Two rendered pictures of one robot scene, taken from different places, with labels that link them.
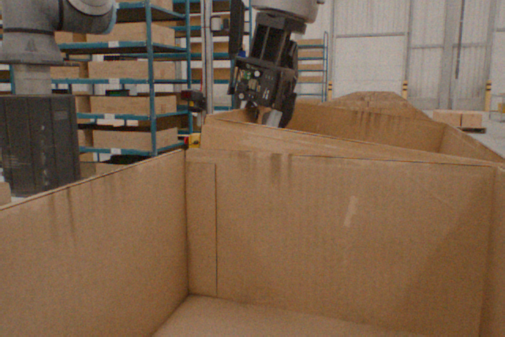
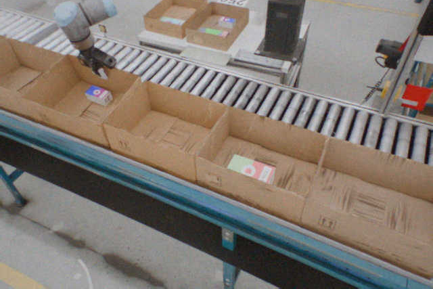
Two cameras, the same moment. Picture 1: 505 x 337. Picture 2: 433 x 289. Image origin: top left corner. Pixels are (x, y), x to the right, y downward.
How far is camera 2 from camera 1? 1.99 m
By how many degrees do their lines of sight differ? 90
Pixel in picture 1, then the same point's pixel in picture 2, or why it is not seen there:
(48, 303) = (44, 59)
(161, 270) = not seen: hidden behind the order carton
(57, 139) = (276, 27)
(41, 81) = not seen: outside the picture
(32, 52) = not seen: outside the picture
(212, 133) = (65, 57)
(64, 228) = (44, 53)
